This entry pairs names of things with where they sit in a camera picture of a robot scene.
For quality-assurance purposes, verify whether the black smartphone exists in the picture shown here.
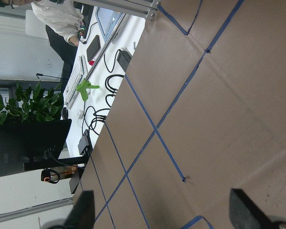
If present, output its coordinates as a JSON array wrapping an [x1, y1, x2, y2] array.
[[86, 35, 101, 62]]

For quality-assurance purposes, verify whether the black usb hub box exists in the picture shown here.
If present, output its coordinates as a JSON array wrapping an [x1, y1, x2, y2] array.
[[78, 129, 92, 155]]

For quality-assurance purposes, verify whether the coiled black cable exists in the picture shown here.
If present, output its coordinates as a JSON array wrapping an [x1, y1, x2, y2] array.
[[104, 74, 125, 105]]

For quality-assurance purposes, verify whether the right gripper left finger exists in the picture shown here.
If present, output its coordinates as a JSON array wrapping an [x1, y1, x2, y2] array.
[[64, 190, 95, 229]]

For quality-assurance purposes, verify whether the green handled grabber tool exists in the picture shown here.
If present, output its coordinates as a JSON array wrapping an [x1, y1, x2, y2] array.
[[75, 14, 126, 102]]

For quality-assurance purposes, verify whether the person in white hoodie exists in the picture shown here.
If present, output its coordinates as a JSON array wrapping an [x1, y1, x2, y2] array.
[[0, 0, 84, 47]]

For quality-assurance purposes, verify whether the aluminium frame post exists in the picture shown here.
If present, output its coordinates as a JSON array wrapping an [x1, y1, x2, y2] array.
[[76, 0, 161, 20]]

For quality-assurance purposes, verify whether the green potted plant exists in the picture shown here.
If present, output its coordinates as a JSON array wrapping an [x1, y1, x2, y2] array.
[[0, 82, 63, 125]]

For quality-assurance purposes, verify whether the black computer monitor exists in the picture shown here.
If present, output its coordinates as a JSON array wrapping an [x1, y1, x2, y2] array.
[[0, 119, 88, 177]]

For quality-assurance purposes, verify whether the black power adapter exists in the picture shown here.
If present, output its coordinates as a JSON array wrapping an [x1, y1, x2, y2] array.
[[117, 50, 132, 72]]

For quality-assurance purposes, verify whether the white keyboard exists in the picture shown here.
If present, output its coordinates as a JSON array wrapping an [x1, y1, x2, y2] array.
[[63, 55, 88, 108]]

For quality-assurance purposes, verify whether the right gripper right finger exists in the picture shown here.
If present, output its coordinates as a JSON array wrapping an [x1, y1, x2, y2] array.
[[229, 188, 277, 229]]

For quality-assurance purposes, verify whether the teach pendant tablet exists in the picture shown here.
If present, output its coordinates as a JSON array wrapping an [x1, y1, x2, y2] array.
[[96, 7, 123, 42]]

